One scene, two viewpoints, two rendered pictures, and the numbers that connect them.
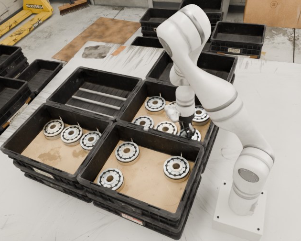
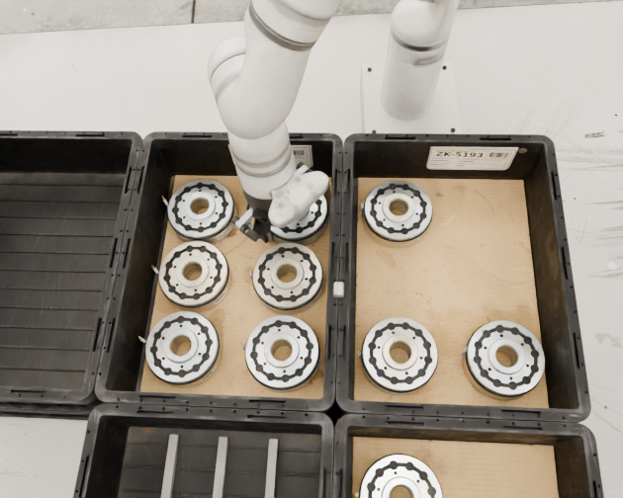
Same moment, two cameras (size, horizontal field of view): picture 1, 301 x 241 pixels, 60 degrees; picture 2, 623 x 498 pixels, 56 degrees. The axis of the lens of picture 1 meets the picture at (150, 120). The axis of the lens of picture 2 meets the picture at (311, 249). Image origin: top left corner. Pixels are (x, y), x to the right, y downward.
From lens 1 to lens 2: 0.86 m
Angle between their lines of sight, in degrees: 55
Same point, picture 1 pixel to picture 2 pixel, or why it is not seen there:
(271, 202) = (354, 81)
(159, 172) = (416, 255)
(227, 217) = (445, 116)
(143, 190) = (482, 274)
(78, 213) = not seen: hidden behind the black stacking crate
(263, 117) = (128, 120)
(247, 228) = (450, 83)
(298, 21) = not seen: outside the picture
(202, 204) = not seen: hidden behind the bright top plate
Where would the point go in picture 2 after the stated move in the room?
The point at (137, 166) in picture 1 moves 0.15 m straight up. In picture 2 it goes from (422, 314) to (437, 278)
